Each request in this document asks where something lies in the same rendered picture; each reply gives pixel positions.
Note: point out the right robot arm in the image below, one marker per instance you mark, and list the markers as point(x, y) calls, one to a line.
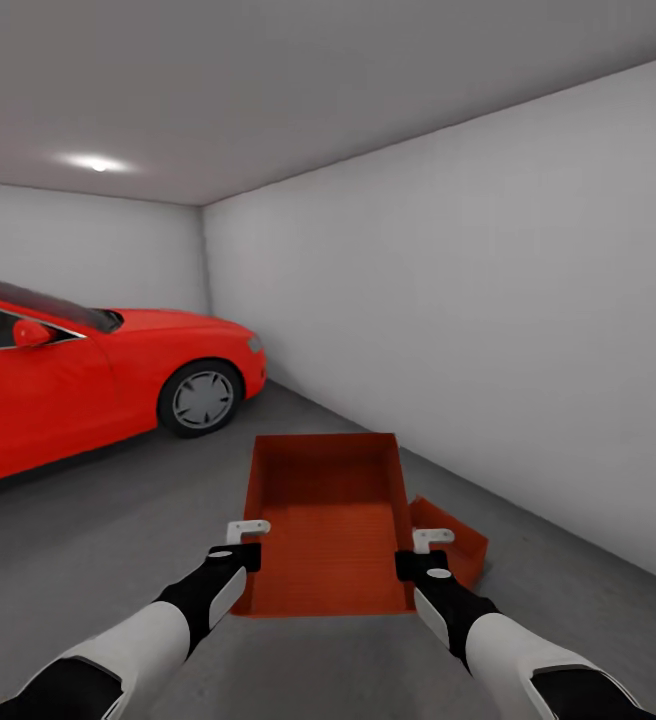
point(524, 676)

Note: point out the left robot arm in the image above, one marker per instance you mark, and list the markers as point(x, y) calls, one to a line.
point(122, 673)

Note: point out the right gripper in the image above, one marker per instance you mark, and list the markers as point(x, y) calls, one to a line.
point(407, 562)

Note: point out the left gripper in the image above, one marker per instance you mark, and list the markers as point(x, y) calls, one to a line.
point(251, 554)

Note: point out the storage box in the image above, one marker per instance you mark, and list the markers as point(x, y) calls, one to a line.
point(338, 511)
point(468, 549)

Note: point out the car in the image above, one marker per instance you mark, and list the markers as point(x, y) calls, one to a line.
point(73, 379)

